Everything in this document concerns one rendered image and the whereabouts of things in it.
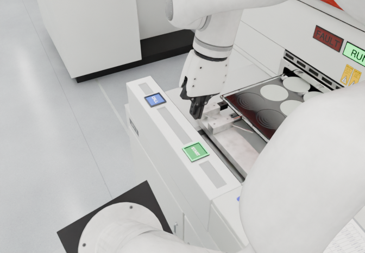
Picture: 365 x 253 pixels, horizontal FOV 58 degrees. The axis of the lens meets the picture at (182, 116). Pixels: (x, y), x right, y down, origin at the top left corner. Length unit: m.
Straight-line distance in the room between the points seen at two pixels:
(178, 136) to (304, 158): 0.69
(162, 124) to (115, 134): 1.41
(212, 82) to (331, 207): 0.49
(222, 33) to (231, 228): 0.42
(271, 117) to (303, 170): 0.85
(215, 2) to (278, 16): 0.83
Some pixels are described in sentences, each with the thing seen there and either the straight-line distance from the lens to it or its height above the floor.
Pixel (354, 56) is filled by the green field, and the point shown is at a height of 1.09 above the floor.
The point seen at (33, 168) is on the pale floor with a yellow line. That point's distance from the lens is 2.33.
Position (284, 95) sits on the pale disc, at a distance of 1.25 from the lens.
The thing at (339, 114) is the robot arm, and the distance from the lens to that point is 0.30.
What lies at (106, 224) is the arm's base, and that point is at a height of 0.99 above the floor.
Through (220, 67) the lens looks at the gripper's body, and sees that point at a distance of 0.73.
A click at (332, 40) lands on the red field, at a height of 1.10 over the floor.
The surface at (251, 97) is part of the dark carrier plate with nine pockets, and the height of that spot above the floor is 0.90.
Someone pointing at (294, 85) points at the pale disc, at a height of 0.90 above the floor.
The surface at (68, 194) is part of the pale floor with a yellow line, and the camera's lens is 2.11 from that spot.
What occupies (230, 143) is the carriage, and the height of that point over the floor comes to 0.88.
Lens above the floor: 1.62
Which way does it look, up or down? 41 degrees down
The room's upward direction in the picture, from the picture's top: straight up
